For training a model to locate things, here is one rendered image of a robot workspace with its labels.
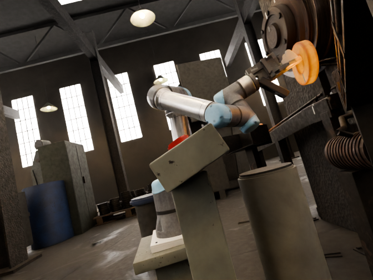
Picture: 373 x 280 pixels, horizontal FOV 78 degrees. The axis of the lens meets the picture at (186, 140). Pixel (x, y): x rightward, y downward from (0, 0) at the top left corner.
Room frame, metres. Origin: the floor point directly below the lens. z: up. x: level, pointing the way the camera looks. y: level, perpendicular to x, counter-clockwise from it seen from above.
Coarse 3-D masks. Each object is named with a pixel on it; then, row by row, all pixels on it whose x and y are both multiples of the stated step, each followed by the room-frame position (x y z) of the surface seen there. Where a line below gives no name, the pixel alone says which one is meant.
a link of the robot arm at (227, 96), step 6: (234, 84) 0.83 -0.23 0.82; (240, 84) 0.82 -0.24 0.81; (222, 90) 0.84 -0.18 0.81; (228, 90) 0.83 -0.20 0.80; (234, 90) 0.82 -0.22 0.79; (240, 90) 0.82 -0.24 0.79; (216, 96) 0.84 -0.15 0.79; (222, 96) 0.83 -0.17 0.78; (228, 96) 0.82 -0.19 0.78; (234, 96) 0.82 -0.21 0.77; (240, 96) 0.83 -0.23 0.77; (246, 96) 0.84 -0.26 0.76; (222, 102) 0.83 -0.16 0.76; (228, 102) 0.82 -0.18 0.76
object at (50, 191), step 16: (32, 192) 3.26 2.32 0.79; (48, 192) 3.33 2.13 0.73; (64, 192) 3.55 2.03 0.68; (32, 208) 3.26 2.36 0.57; (48, 208) 3.31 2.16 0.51; (64, 208) 3.49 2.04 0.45; (32, 224) 3.27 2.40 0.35; (48, 224) 3.29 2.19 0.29; (64, 224) 3.44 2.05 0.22; (48, 240) 3.28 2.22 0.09; (64, 240) 3.41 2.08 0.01
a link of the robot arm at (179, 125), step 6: (174, 90) 1.00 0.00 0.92; (180, 90) 1.03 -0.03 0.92; (186, 90) 1.06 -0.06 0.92; (168, 114) 1.04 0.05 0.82; (174, 114) 1.03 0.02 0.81; (180, 114) 1.03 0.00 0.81; (174, 120) 1.04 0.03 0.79; (180, 120) 1.04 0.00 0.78; (186, 120) 1.06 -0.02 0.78; (174, 126) 1.04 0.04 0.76; (180, 126) 1.04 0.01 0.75; (186, 126) 1.05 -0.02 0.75; (174, 132) 1.05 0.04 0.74; (180, 132) 1.04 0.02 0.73; (186, 132) 1.05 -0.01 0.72; (174, 138) 1.05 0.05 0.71
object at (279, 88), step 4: (260, 80) 0.83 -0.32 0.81; (264, 80) 0.82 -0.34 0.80; (268, 80) 0.82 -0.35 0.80; (260, 84) 0.84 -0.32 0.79; (264, 84) 0.83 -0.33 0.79; (268, 84) 0.82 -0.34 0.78; (272, 84) 0.82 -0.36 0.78; (276, 84) 0.82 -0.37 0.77; (264, 88) 0.86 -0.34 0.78; (268, 88) 0.84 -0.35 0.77; (272, 88) 0.82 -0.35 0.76; (276, 88) 0.82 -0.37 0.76; (280, 88) 0.82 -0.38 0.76; (284, 88) 0.82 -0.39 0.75; (272, 92) 0.86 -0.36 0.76; (276, 92) 0.83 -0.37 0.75; (280, 92) 0.82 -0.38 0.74; (284, 92) 0.82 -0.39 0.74; (288, 92) 0.82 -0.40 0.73; (280, 96) 0.84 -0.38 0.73; (284, 96) 0.83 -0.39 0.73
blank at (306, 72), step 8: (296, 48) 0.81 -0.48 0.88; (304, 48) 0.75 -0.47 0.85; (312, 48) 0.75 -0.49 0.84; (304, 56) 0.77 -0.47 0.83; (312, 56) 0.75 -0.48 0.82; (296, 64) 0.85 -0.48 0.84; (304, 64) 0.79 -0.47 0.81; (312, 64) 0.75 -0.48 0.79; (296, 72) 0.87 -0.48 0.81; (304, 72) 0.80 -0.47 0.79; (312, 72) 0.77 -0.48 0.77; (296, 80) 0.89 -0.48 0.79; (304, 80) 0.82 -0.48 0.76; (312, 80) 0.80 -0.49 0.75
